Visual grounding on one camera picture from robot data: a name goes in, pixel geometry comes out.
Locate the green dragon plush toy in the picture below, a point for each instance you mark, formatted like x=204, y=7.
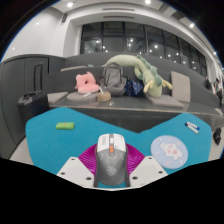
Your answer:
x=146, y=71

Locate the dark grey tiered bench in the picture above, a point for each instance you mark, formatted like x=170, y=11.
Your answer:
x=133, y=113

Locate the flat grey square cushion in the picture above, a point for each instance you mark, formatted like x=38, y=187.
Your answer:
x=165, y=101

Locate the tan round pouch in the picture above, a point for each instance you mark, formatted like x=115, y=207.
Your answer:
x=104, y=96

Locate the grey and white computer mouse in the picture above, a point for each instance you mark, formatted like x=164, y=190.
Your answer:
x=111, y=160

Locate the flat light grey cushion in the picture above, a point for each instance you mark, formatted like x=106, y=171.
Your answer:
x=56, y=97

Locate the person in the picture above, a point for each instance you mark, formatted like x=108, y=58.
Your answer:
x=218, y=86

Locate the white marker with blue cap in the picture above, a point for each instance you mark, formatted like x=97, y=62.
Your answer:
x=193, y=126

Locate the grey backpack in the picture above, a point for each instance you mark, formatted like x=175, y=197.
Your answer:
x=112, y=78

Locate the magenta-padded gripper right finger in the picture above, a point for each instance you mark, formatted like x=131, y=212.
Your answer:
x=146, y=170

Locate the black bag on floor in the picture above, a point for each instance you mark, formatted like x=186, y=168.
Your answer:
x=217, y=136

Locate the dark blue patterned bag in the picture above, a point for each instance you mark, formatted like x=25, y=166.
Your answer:
x=134, y=87

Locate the dark glass window wall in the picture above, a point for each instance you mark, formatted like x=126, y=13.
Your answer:
x=113, y=40

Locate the green eraser block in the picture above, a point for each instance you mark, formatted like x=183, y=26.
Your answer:
x=65, y=125

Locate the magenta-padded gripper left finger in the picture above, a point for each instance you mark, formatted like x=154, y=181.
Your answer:
x=75, y=170

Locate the upright beige square cushion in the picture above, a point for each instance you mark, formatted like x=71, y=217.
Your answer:
x=180, y=86

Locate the pink plush cushion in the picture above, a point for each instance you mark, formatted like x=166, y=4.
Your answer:
x=86, y=85

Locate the ceiling spot lights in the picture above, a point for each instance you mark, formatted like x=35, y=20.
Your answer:
x=147, y=1

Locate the round light blue mouse pad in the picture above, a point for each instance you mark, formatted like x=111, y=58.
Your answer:
x=169, y=150

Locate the round grey seat cushion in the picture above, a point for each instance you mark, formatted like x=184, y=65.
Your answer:
x=80, y=97

